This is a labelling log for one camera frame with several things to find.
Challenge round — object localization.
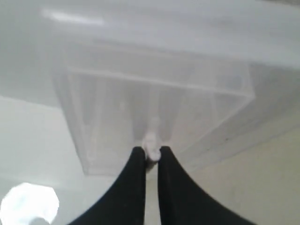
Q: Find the white pill bottle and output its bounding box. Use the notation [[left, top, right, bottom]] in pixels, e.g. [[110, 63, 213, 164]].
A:
[[0, 183, 60, 225]]

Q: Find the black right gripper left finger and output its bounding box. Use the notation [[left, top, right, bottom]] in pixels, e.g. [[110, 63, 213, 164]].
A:
[[71, 147, 146, 225]]

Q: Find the white plastic drawer cabinet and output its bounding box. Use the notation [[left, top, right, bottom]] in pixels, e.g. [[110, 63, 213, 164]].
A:
[[0, 0, 300, 170]]

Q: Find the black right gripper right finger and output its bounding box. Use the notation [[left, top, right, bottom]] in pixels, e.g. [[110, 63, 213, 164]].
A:
[[157, 146, 252, 225]]

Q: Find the clear drawer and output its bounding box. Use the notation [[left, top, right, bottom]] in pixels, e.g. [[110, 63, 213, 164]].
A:
[[51, 43, 255, 176]]

